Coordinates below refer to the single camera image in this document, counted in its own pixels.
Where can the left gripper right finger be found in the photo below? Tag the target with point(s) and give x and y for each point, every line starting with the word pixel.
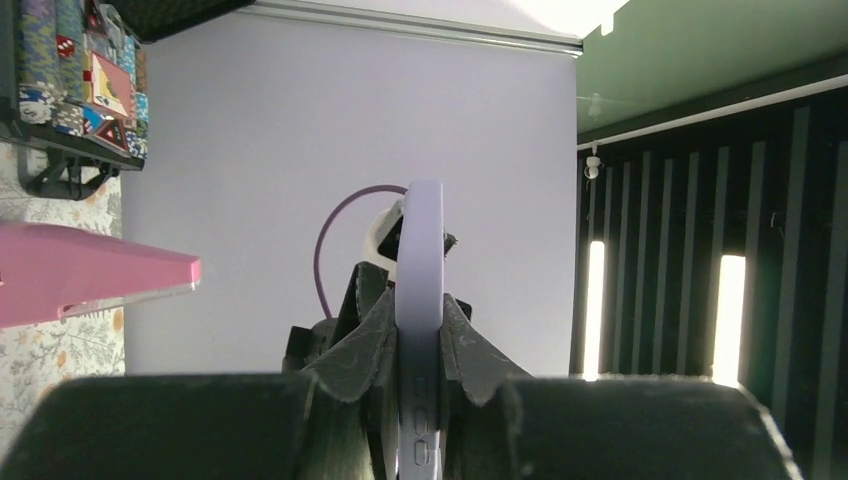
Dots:
pixel 478 403

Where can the playing cards deck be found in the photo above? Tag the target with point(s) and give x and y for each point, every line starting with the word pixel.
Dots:
pixel 107 87

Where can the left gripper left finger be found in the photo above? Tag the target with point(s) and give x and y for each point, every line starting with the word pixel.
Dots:
pixel 352 425

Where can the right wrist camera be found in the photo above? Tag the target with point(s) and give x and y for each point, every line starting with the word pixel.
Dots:
pixel 383 245

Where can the phone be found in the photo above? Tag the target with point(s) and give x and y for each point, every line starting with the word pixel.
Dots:
pixel 419 288

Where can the pink box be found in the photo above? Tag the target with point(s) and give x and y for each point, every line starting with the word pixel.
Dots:
pixel 50 272

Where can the floral tablecloth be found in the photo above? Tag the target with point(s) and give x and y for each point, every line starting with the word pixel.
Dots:
pixel 36 358

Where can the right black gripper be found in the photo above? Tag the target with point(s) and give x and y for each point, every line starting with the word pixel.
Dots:
pixel 306 345

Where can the black poker chip case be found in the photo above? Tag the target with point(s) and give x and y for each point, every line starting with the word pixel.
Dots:
pixel 43 48

